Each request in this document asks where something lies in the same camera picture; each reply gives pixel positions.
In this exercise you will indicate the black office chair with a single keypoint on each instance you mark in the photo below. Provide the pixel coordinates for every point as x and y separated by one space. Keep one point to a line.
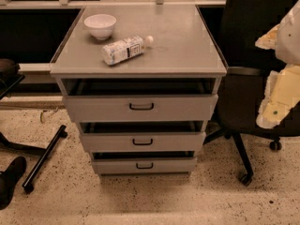
235 27

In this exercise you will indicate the grey top drawer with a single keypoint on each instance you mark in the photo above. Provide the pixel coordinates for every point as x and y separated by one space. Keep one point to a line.
139 108

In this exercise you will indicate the plastic bottle with white label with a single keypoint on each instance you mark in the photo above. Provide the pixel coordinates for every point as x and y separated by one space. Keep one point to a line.
125 49

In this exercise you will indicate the grey bottom drawer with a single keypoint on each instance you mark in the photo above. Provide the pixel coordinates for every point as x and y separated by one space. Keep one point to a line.
156 165

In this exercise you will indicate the grey drawer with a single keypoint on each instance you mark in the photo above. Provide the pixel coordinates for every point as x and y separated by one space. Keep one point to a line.
139 108
156 165
145 142

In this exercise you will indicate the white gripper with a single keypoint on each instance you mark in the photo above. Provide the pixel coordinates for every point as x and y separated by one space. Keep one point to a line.
290 39

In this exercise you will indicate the black chair base left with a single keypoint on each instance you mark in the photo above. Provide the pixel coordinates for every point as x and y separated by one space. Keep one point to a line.
9 78

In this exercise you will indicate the grey middle drawer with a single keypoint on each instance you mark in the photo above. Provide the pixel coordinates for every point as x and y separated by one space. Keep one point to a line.
145 142

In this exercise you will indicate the grey drawer cabinet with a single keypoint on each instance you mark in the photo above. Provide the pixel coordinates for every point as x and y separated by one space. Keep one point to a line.
182 61

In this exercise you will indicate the white ceramic bowl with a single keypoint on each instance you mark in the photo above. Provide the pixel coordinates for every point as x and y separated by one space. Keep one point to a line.
100 26

